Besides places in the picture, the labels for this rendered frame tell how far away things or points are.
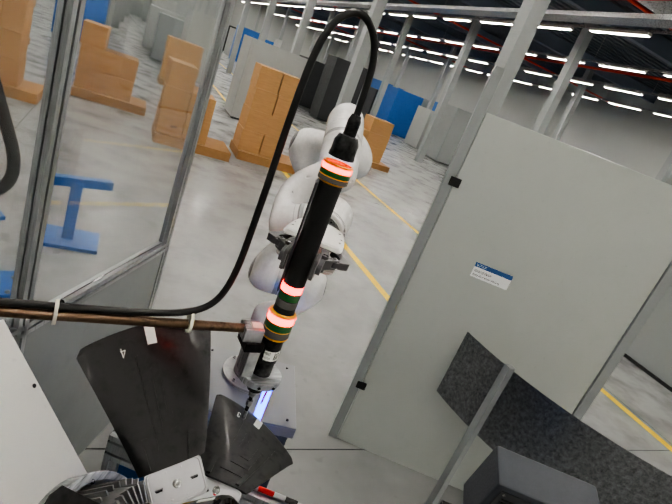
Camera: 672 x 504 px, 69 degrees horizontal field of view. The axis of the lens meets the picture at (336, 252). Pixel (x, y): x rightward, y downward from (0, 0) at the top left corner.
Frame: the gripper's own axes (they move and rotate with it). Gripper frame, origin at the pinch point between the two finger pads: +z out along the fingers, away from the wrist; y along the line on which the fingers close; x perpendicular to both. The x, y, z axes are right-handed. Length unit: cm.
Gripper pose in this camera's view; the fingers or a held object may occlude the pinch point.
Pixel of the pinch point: (300, 261)
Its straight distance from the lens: 72.5
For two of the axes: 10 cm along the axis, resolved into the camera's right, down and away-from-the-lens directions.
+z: -1.5, 2.8, -9.5
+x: 3.5, -8.8, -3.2
